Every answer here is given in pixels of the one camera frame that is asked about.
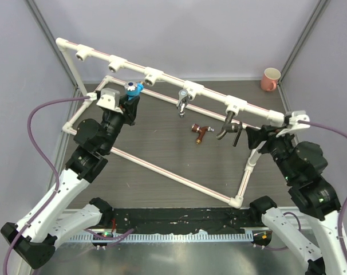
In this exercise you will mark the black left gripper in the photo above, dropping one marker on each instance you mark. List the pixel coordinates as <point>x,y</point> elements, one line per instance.
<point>129,107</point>

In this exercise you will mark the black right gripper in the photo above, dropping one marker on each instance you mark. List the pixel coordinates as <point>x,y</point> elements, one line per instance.
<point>255,135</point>

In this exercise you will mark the blue plastic faucet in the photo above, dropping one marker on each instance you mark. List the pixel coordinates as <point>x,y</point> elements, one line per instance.
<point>133,89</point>

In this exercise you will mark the white PVC pipe frame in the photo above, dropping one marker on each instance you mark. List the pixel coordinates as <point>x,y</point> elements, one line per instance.
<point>152,75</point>

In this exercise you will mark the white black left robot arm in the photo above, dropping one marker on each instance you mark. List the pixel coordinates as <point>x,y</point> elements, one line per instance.
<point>37,235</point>

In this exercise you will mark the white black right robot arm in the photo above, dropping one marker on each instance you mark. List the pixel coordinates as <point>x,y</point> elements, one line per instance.
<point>302,166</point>

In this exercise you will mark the grey plastic faucet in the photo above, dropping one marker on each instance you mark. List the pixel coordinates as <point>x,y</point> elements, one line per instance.
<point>230,127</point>

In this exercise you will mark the chrome metal faucet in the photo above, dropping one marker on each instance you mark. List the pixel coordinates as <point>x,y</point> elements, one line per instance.
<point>183,101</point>

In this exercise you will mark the pink ceramic mug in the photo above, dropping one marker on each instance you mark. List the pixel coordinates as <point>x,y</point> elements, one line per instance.
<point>270,79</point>

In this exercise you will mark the brown plastic faucet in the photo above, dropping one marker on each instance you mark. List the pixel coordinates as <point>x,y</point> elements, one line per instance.
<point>201,131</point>

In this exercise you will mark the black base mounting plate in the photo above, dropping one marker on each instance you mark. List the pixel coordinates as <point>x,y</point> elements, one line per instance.
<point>180,221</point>

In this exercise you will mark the aluminium corner profile left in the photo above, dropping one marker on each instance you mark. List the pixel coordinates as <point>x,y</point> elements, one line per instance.
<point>38,17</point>

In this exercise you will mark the aluminium corner profile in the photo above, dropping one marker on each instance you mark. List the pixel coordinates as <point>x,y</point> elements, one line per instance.
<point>315,16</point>
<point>38,17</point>

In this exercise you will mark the aluminium corner profile right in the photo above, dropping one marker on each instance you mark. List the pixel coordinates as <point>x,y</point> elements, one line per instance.
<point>315,16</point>

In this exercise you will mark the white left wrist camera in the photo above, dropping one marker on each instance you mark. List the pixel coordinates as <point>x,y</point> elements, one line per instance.
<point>109,99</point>

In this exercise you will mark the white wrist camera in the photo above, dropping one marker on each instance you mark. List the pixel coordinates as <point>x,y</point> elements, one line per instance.
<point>109,99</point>
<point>294,123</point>

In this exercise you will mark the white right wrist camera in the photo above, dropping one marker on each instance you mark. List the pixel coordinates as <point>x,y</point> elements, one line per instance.
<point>294,123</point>

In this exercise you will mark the slotted cable duct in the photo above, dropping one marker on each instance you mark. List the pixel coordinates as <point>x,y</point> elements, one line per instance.
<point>201,236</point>

